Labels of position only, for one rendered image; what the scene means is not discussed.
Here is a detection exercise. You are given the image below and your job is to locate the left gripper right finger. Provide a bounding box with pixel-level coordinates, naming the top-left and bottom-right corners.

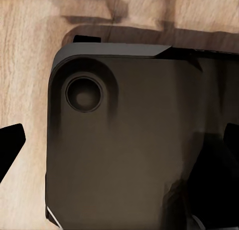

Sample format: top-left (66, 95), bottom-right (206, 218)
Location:
top-left (223, 123), bottom-right (239, 163)

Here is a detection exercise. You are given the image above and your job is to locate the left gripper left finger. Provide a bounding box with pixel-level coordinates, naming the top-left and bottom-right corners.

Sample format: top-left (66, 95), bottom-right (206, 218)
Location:
top-left (0, 123), bottom-right (26, 183)

